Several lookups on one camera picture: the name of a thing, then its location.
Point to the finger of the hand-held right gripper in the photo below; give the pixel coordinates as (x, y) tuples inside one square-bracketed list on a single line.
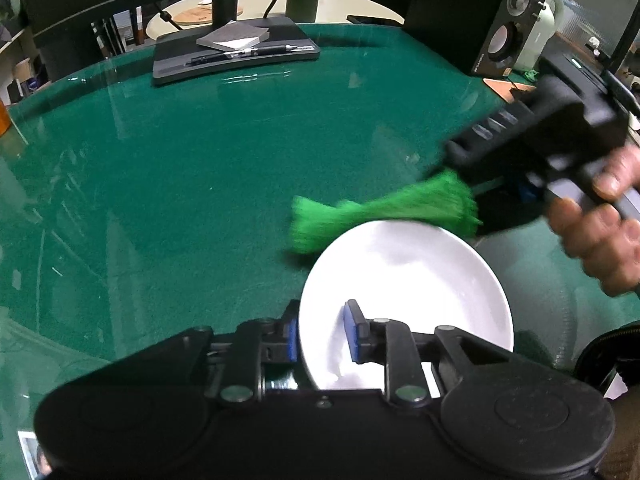
[(505, 210)]

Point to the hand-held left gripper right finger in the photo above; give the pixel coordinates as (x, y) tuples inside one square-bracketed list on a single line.
[(351, 335)]

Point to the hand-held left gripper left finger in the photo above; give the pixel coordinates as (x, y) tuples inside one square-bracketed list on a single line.
[(287, 342)]

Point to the white plate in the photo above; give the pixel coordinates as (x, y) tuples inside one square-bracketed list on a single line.
[(410, 280)]

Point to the bright green cloth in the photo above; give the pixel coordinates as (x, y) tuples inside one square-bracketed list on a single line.
[(320, 220)]

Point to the person's right hand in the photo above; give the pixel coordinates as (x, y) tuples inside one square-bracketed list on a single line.
[(595, 240)]

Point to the black printer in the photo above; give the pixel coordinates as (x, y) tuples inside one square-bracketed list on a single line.
[(575, 67)]

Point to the brown mouse pad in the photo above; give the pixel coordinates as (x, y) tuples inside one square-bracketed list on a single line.
[(502, 87)]

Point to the pale green white jug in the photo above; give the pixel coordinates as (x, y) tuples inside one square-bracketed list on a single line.
[(540, 40)]

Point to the black speaker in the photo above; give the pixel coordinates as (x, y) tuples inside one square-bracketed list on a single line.
[(510, 25)]

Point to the black metal pole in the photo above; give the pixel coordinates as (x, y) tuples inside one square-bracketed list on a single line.
[(622, 35)]

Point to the dark grey monitor base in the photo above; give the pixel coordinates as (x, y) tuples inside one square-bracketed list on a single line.
[(280, 35)]

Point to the black silver pen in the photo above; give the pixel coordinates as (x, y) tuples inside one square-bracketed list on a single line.
[(265, 51)]

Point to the grey notepad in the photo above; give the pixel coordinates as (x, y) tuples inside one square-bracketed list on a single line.
[(232, 35)]

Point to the round wooden board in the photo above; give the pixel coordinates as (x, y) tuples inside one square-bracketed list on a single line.
[(192, 14)]

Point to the brown bottle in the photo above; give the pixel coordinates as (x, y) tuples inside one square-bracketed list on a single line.
[(139, 27)]

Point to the amber jar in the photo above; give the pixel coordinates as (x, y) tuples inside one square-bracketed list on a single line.
[(4, 120)]

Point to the white shelf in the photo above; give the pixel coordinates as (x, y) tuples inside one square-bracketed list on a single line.
[(20, 60)]

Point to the dark green post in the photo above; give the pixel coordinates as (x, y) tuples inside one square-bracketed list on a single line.
[(302, 5)]

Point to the black monitor stand post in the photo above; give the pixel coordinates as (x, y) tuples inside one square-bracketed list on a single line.
[(224, 7)]

